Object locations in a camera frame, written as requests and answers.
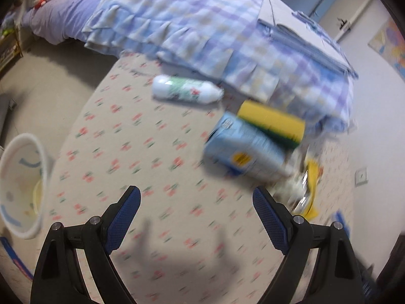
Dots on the bed with purple sheet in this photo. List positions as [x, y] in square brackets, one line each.
[69, 12]

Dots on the wooden shelf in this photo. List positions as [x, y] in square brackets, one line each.
[11, 47]

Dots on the blue plaid ruffled blanket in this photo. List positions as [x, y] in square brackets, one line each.
[196, 22]

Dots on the white plastic bucket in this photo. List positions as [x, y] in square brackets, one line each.
[19, 180]

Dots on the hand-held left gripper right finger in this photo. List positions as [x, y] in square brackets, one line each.
[269, 215]

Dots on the floral tablecloth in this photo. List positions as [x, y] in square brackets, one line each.
[126, 126]

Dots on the white wall socket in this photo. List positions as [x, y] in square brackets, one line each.
[361, 176]

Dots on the folded blue cloth stack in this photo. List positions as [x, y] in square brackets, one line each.
[284, 28]

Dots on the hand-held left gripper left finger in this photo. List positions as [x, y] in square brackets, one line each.
[125, 215]

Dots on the colourful wall poster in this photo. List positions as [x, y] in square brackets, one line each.
[390, 44]

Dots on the yellow snack packet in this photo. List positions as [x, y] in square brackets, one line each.
[312, 171]

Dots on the blue and white carton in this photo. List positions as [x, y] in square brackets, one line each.
[240, 145]

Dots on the white bottle with floral label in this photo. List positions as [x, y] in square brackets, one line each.
[183, 89]

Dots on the yellow and green sponge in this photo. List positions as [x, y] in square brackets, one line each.
[269, 117]

